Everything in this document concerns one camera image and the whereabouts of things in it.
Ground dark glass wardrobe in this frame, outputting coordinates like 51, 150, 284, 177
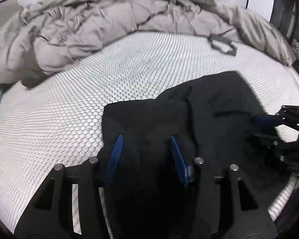
269, 0, 299, 63

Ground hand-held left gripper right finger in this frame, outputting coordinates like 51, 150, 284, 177
171, 136, 281, 239

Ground beige padded headboard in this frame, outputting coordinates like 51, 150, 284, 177
0, 0, 22, 39

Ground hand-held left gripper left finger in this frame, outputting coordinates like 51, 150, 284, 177
14, 134, 124, 239

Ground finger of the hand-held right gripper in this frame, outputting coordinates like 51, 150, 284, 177
254, 114, 286, 128
249, 132, 279, 145

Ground white honeycomb mattress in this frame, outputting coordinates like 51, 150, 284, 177
0, 30, 299, 239

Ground grey duvet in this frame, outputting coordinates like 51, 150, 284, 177
0, 0, 296, 87

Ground black pants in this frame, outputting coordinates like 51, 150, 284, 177
100, 71, 299, 239

